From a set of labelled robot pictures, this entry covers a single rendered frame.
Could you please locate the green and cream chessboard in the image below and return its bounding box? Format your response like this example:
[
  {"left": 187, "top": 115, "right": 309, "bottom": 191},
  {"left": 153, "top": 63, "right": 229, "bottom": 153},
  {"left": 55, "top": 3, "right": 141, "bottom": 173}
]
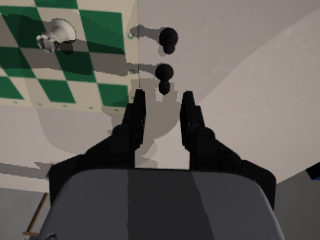
[{"left": 0, "top": 0, "right": 140, "bottom": 114}]

